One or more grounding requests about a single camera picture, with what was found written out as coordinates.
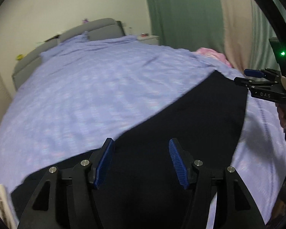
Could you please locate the pink cloth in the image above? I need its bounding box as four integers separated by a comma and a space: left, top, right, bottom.
194, 48, 232, 68

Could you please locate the person right hand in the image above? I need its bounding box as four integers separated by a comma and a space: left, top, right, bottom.
275, 103, 286, 131

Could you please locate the purple floral bed sheet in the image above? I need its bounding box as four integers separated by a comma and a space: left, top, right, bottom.
0, 36, 286, 228

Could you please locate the white nightstand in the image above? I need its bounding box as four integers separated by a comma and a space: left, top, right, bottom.
137, 35, 160, 46

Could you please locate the grey upholstered headboard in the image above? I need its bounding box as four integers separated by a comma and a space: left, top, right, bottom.
12, 18, 125, 90

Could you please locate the purple pillow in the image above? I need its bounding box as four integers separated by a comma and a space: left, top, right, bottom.
39, 31, 89, 59

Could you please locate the green and beige curtain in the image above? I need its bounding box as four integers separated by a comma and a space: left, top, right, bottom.
147, 0, 278, 71

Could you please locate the cream folded garment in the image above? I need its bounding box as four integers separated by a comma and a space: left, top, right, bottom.
0, 184, 18, 228

